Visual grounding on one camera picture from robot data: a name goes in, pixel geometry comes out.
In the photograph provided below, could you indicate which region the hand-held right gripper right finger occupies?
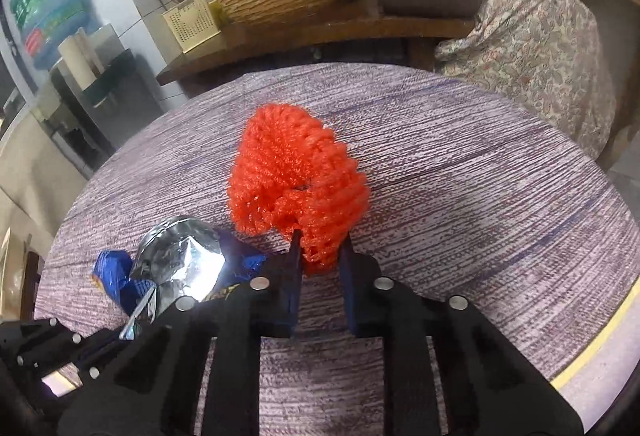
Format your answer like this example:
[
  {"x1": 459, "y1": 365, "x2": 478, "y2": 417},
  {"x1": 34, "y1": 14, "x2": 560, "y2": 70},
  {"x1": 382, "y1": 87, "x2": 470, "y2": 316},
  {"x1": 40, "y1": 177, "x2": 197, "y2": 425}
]
[{"x1": 341, "y1": 235, "x2": 585, "y2": 436}]

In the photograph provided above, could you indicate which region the white paper roll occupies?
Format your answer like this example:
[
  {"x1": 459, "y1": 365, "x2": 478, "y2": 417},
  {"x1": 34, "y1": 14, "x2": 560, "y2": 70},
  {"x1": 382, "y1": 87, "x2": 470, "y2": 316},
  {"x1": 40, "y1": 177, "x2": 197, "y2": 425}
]
[{"x1": 57, "y1": 27, "x2": 107, "y2": 87}]

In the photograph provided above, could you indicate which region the grey metal cabinet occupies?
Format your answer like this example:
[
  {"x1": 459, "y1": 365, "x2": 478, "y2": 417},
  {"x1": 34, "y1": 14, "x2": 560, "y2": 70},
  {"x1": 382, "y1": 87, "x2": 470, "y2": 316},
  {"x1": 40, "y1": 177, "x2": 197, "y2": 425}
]
[{"x1": 30, "y1": 24, "x2": 168, "y2": 179}]

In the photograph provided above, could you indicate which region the dark wooden counter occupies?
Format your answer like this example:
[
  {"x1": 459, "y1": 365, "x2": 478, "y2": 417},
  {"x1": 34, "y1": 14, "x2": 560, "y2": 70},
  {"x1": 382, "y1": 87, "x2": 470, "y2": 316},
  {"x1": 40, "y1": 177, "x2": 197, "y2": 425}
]
[{"x1": 156, "y1": 0, "x2": 476, "y2": 87}]

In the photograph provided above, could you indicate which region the floral cloth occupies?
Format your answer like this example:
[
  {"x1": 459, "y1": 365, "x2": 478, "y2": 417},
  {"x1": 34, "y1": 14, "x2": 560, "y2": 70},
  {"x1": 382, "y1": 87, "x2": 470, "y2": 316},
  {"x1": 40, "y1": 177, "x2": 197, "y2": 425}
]
[{"x1": 434, "y1": 0, "x2": 618, "y2": 162}]

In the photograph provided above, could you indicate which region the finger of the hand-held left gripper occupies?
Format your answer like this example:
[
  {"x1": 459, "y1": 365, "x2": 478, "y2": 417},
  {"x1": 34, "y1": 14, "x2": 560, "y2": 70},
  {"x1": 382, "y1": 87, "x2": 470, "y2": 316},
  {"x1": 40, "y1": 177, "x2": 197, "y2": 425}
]
[{"x1": 0, "y1": 316, "x2": 131, "y2": 379}]

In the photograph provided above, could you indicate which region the beige chopstick holder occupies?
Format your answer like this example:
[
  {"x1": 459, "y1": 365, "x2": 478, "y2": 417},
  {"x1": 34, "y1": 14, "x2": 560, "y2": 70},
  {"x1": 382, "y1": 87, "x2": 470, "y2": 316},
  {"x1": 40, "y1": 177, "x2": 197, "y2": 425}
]
[{"x1": 154, "y1": 0, "x2": 222, "y2": 53}]

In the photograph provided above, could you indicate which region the striped purple tablecloth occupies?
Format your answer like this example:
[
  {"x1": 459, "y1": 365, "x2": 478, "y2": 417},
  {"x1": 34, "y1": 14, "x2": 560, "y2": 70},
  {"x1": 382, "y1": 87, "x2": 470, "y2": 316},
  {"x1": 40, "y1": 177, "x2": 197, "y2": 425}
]
[{"x1": 34, "y1": 63, "x2": 640, "y2": 436}]

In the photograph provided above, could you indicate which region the blue foil snack bag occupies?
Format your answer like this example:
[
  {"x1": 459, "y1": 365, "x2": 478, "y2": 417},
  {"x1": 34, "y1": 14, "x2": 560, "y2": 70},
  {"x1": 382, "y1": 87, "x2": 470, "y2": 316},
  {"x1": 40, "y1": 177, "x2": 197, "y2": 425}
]
[{"x1": 91, "y1": 215, "x2": 268, "y2": 342}]

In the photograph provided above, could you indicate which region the orange foam fruit net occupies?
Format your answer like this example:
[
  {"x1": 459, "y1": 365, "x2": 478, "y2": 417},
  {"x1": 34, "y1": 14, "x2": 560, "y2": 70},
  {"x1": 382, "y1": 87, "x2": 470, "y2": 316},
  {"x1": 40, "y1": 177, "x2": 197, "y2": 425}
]
[{"x1": 226, "y1": 104, "x2": 372, "y2": 276}]

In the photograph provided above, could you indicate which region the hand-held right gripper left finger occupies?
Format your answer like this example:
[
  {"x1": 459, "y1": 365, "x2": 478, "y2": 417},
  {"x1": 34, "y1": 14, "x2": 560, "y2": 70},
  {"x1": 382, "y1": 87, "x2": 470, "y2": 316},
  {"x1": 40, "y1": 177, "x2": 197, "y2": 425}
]
[{"x1": 57, "y1": 229, "x2": 304, "y2": 436}]

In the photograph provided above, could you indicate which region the blue water jug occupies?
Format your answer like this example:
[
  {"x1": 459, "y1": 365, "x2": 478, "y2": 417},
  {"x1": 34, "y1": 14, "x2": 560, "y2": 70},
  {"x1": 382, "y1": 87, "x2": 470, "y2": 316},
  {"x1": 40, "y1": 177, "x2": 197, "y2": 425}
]
[{"x1": 9, "y1": 0, "x2": 99, "y2": 70}]

